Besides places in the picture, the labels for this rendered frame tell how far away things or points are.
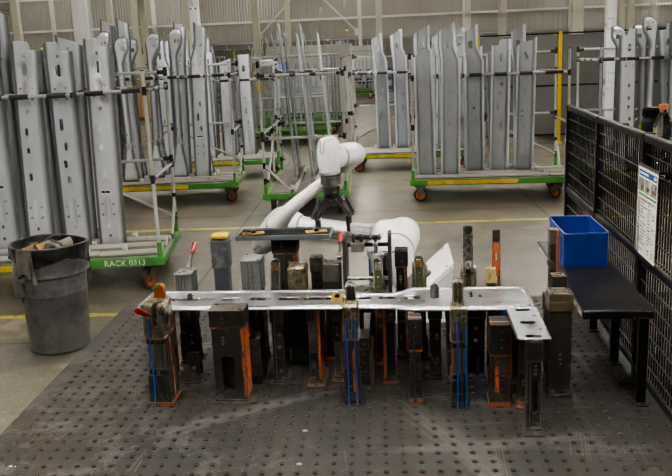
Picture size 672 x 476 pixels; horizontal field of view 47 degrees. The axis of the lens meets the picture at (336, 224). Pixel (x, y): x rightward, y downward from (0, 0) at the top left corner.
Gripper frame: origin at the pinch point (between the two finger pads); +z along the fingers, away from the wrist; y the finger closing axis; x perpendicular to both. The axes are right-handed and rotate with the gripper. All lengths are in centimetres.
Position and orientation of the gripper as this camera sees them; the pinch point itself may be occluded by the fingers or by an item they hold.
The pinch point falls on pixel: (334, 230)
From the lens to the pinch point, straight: 345.4
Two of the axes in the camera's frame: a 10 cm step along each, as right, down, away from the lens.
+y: 9.4, -1.3, 3.3
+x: -3.4, -1.4, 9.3
